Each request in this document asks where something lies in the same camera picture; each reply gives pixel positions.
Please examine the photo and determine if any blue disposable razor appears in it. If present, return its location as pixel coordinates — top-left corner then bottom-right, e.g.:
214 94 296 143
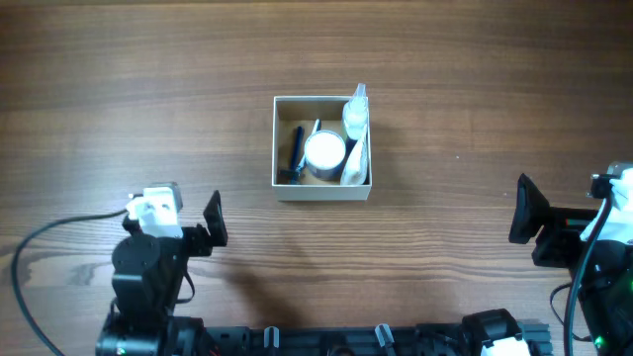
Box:
278 126 305 185

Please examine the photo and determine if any blue white toothbrush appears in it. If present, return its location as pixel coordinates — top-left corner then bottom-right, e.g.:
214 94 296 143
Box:
291 119 321 185

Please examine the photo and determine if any white blue round jar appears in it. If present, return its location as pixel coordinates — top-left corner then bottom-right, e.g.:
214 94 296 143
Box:
308 131 346 181

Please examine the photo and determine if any dark spray bottle clear cap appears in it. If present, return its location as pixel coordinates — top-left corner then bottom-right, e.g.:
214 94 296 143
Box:
342 83 369 149

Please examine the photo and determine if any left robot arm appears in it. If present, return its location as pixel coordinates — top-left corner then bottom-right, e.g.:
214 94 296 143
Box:
95 185 227 356

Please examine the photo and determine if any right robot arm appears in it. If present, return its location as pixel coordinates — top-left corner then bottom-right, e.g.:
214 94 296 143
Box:
508 172 632 355

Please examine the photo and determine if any beige open cardboard box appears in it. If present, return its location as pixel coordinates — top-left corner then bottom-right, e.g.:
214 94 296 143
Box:
271 96 373 202

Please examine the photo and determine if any right black cable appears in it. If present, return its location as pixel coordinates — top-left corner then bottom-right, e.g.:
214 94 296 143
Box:
548 195 614 356

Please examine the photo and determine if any black cable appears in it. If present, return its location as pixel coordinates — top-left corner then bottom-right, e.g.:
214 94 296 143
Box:
10 208 131 356
548 195 614 356

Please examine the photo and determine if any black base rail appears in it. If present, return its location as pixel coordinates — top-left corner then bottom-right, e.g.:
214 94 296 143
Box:
197 318 553 356

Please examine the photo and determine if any left black cable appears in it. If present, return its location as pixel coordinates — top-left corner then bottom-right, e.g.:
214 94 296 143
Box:
10 208 131 356

